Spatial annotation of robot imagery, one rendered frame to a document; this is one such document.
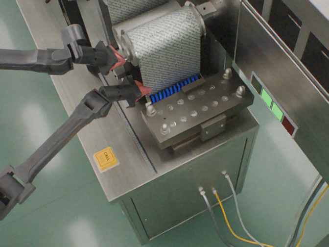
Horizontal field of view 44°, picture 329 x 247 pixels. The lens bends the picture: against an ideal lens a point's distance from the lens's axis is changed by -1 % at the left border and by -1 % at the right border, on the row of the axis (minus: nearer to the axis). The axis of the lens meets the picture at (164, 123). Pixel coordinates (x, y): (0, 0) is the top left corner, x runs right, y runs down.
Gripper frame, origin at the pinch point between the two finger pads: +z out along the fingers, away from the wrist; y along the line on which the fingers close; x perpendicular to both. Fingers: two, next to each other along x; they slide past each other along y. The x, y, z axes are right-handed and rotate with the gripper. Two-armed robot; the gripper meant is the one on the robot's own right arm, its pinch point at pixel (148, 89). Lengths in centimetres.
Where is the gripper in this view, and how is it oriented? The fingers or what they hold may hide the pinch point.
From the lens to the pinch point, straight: 156.2
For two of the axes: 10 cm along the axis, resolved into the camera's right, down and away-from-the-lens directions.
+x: 3.8, -6.3, -6.7
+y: 4.6, 7.6, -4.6
